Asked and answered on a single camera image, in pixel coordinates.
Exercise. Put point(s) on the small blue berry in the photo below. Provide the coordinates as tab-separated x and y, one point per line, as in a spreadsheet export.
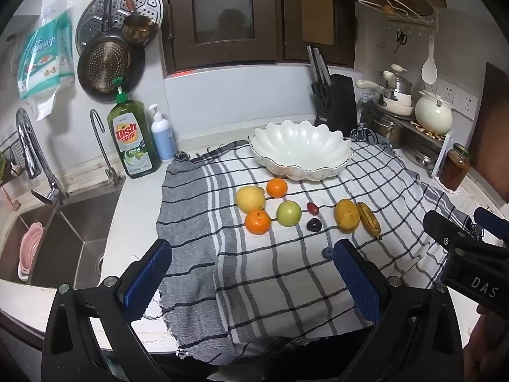
327	253

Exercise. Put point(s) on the honey jar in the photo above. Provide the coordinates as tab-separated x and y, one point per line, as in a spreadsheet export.
454	167

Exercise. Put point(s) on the stainless steel sink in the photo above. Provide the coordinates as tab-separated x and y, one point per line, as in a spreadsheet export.
63	242

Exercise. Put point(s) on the glass pot lid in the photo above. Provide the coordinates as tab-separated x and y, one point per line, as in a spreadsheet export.
425	158

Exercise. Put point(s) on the black knife block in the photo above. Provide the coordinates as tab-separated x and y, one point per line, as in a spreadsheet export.
338	99

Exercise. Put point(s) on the hanging plastic bag packet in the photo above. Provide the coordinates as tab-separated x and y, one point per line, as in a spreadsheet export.
43	59

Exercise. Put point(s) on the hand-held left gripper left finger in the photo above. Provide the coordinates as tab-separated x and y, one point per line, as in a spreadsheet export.
149	274

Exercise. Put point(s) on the large steel pot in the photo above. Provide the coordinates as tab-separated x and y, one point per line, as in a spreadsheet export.
387	129

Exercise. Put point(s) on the large chrome faucet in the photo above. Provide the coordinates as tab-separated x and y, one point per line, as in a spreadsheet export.
35	155

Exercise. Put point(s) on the yellow mango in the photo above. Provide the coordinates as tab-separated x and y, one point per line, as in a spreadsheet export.
346	215

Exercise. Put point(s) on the green dish soap bottle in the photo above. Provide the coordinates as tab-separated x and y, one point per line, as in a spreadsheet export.
133	143

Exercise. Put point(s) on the pink collapsible basin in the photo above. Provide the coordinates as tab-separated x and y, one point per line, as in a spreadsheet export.
30	250

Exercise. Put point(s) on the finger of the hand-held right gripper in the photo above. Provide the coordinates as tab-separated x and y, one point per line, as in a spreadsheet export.
441	227
491	221

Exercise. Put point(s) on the hanging wall scissors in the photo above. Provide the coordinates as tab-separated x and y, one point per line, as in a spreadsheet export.
401	39

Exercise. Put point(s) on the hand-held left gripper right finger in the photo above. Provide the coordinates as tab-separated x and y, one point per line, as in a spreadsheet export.
358	282

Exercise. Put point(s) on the person's right hand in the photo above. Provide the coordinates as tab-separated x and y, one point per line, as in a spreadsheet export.
491	350

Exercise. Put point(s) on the white scalloped bowl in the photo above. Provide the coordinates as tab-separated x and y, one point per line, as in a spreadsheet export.
298	147

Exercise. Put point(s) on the green apple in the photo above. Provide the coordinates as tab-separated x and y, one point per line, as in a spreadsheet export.
288	213

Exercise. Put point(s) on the small red fruit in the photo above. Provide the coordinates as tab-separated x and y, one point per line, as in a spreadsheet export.
312	207

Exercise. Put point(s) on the black kitchen scissors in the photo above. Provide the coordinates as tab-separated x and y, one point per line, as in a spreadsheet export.
321	93

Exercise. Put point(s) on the white rice spoon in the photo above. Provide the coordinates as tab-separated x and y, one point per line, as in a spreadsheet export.
429	67

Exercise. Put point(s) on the thin gooseneck faucet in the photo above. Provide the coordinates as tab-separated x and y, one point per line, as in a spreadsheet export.
105	155

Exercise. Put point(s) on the white wall sockets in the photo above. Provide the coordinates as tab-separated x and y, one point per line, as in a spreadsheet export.
463	97

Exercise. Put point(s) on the patterned paper box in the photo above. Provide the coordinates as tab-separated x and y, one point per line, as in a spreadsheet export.
368	97

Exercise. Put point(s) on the round metal steamer plate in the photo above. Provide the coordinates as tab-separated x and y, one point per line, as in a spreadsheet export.
153	4

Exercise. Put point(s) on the white round kettle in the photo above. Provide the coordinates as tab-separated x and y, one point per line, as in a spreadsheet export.
433	113

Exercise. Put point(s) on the metal kitchen shelf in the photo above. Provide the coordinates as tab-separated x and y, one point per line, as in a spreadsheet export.
439	155

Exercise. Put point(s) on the dark perforated strainer pan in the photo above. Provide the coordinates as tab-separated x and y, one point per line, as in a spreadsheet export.
104	63

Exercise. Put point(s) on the white blue pump bottle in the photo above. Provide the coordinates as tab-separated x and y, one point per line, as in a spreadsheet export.
163	137

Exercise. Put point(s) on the yellow lemon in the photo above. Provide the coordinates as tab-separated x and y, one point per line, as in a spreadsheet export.
249	199

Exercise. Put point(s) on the spotted yellow banana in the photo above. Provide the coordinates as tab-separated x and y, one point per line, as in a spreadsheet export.
369	219

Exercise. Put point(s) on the dark purple plum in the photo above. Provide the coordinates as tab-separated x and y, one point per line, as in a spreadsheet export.
313	225

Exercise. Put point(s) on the brown wooden board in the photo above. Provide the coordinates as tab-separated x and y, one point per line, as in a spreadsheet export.
493	127

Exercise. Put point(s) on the small brass pot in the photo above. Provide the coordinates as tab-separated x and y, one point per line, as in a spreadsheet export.
139	28

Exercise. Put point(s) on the grey white checked cloth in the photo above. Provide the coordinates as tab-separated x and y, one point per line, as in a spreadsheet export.
258	286

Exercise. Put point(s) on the orange mandarin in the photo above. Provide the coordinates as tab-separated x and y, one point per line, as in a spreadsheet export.
276	188
257	222

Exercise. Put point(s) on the brown wooden cabinet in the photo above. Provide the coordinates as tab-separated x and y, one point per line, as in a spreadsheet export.
238	20

